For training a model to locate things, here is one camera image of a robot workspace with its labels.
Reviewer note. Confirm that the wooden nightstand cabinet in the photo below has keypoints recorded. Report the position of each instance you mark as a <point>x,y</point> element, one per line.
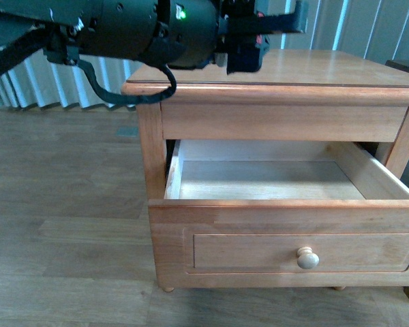
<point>297,96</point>

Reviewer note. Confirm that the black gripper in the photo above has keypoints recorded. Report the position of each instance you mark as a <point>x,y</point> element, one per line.
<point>243,33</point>

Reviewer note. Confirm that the wooden drawer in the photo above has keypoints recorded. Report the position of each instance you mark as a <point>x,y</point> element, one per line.
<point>279,214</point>

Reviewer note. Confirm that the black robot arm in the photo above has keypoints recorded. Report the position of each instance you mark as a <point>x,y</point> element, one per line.
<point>179,34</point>

